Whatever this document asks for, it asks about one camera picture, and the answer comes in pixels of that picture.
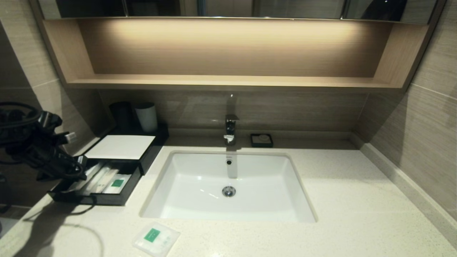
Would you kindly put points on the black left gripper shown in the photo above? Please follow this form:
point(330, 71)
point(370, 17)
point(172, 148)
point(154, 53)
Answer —
point(64, 164)

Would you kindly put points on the long clear toothbrush packet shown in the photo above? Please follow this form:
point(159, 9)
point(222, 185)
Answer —
point(93, 172)

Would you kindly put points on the black drawer of amenity box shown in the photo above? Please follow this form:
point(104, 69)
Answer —
point(107, 200)

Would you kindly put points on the square clear packet green label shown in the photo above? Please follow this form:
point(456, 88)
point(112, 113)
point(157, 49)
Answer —
point(157, 239)

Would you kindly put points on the black amenity box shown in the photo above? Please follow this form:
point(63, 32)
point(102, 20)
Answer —
point(157, 149)

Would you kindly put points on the long beige sachet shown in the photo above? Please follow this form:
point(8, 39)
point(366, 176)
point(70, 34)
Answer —
point(108, 180)

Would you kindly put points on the flat white sachet green label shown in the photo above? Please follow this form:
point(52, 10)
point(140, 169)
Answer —
point(119, 184)

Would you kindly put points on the white card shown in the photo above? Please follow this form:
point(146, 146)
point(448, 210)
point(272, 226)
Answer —
point(123, 146)

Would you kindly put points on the black cup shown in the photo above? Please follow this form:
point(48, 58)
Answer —
point(122, 115)

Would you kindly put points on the white cup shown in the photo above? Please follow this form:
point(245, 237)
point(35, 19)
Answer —
point(146, 117)

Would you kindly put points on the white ceramic sink basin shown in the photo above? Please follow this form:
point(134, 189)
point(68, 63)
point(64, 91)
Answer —
point(200, 200)

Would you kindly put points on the chrome drain stopper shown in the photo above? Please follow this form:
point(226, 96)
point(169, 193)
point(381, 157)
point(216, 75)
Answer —
point(229, 191)

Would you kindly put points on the chrome faucet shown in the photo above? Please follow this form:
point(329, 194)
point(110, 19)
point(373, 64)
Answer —
point(231, 129)

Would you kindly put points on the black soap dish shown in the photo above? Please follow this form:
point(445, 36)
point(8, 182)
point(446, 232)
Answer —
point(254, 142)

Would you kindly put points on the round beige soap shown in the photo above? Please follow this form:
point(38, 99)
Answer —
point(264, 137)

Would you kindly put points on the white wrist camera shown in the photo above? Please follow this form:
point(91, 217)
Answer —
point(70, 137)

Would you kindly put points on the light wooden wall shelf niche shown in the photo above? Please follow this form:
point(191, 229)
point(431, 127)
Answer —
point(228, 50)

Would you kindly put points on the mirrored wall cabinet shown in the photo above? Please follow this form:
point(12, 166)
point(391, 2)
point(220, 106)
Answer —
point(292, 9)

